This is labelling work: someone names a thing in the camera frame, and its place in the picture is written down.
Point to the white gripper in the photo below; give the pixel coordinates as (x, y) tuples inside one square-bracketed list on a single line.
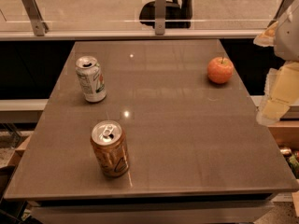
[(288, 36)]

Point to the orange soda can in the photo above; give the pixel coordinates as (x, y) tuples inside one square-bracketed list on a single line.
[(108, 140)]

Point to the white green soda can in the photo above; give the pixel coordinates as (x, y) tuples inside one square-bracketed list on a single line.
[(91, 79)]

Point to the red orange apple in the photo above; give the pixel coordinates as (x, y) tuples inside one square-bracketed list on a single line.
[(220, 70)]

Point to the black office chair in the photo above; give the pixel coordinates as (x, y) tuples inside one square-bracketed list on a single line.
[(178, 14)]

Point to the glass railing panel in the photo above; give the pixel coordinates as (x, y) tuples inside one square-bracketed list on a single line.
[(123, 15)]

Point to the right metal glass bracket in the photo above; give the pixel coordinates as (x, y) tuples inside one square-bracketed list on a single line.
[(285, 6)]

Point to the metal glass bracket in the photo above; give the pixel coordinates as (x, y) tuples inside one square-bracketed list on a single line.
[(160, 17), (38, 25), (285, 6)]

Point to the middle metal glass bracket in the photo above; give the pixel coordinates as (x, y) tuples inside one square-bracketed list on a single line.
[(160, 17)]

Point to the left metal glass bracket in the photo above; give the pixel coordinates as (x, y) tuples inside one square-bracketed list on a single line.
[(38, 25)]

